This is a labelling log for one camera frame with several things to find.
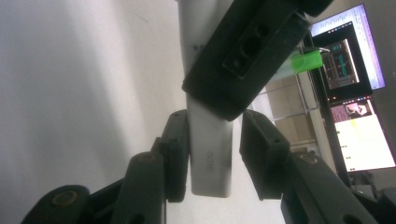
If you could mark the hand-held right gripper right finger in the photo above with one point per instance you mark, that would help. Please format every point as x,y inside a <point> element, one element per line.
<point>264,155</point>

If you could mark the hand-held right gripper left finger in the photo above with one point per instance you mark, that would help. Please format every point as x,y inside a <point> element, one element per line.
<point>177,155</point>

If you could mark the white cylindrical tube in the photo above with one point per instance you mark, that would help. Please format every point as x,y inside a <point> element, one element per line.
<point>211,146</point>

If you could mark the green highlighter pen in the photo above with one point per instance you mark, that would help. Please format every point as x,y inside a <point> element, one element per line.
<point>308,60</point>

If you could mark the monitor with dark window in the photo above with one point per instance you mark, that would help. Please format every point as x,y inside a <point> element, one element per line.
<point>367,37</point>

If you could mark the monitor with white window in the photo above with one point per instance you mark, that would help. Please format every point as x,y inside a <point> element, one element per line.
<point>364,140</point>

